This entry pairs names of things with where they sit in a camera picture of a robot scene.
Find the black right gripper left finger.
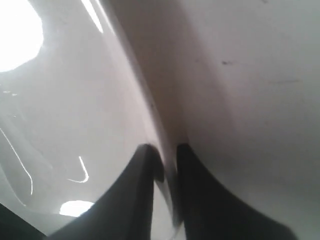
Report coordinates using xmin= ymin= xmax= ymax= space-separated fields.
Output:
xmin=48 ymin=144 xmax=164 ymax=240

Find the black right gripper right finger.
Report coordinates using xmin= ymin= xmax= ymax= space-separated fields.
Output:
xmin=176 ymin=143 xmax=297 ymax=240

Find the white square plate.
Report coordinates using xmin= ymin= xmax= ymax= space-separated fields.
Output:
xmin=0 ymin=0 xmax=185 ymax=240

